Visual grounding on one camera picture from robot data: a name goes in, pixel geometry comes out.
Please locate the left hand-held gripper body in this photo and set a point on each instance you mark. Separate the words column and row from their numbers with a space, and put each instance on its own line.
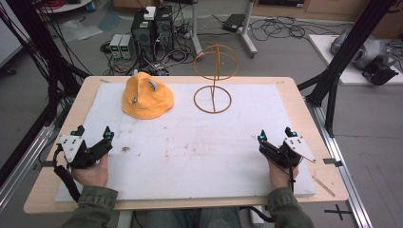
column 83, row 151

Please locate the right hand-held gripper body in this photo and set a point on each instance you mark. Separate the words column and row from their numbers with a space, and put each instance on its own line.
column 286, row 150

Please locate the yellow bucket hat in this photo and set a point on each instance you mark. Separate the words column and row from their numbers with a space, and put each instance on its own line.
column 146, row 96

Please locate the person's left hand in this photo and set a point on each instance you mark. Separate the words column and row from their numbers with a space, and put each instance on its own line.
column 92, row 173

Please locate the person's right hand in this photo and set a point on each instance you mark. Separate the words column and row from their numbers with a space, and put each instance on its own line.
column 280, row 176

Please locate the wooden table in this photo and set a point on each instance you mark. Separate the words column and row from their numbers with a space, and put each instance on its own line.
column 326, row 177

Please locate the wooden stick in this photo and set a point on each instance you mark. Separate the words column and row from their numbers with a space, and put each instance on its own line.
column 323, row 186

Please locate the white table mat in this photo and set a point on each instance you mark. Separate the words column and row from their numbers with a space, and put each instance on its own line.
column 190, row 148

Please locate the grey power supply unit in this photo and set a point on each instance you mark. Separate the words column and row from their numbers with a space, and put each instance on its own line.
column 126, row 47
column 115, row 46

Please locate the white board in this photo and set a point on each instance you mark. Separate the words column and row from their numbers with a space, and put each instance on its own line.
column 355, row 60

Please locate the person's legs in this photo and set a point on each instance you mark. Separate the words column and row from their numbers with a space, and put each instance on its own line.
column 193, row 218

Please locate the black device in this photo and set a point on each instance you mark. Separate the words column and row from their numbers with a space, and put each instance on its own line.
column 379, row 71

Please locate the grey helmet device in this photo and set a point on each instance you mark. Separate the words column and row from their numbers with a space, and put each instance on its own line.
column 359, row 49

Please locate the black computer tower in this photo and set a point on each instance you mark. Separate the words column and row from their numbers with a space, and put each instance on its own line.
column 152, row 31

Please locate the grey metal stand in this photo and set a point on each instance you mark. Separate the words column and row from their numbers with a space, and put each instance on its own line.
column 223, row 28

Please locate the black flat box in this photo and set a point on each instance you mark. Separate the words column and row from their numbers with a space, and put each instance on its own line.
column 234, row 22

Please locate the white power adapter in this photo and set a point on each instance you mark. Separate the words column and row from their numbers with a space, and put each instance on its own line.
column 150, row 13

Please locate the aluminium rail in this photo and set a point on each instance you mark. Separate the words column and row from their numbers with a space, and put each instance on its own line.
column 343, row 171
column 25, row 161

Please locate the black metal frame strut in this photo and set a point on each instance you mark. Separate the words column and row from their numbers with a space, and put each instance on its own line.
column 34, row 63
column 345, row 57

